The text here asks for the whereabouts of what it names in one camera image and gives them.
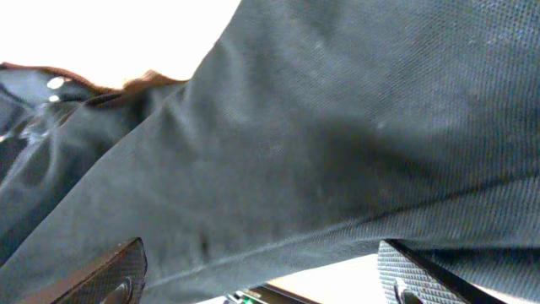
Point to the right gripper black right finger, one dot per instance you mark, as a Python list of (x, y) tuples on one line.
[(408, 278)]

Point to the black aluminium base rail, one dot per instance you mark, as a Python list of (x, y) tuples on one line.
[(266, 294)]

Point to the black t-shirt with logo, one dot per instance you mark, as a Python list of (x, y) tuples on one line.
[(244, 141)]

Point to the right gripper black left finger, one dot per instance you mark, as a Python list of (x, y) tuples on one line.
[(118, 277)]

